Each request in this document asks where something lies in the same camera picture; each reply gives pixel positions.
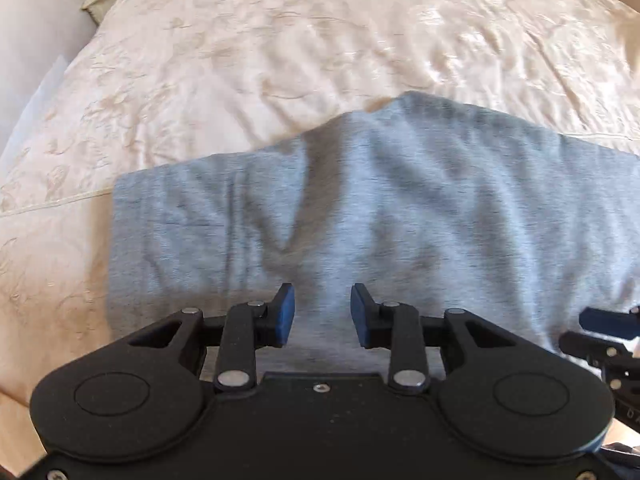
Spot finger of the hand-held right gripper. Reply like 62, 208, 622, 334
578, 304, 640, 340
558, 330, 640, 362

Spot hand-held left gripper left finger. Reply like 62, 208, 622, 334
127, 282, 296, 393

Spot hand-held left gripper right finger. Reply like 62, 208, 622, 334
350, 283, 517, 395

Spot grey pants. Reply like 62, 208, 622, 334
106, 91, 640, 382

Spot cream embroidered bedspread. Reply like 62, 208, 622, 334
0, 0, 640, 407

